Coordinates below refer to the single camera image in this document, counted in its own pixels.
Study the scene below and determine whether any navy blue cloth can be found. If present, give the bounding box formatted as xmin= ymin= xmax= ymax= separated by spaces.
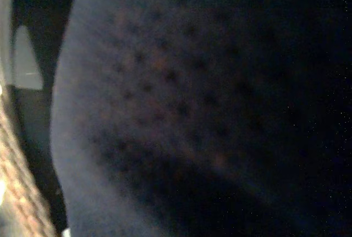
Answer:
xmin=50 ymin=0 xmax=352 ymax=237

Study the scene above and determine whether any pale woven basket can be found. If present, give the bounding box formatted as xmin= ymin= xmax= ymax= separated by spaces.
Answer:
xmin=0 ymin=82 xmax=59 ymax=237

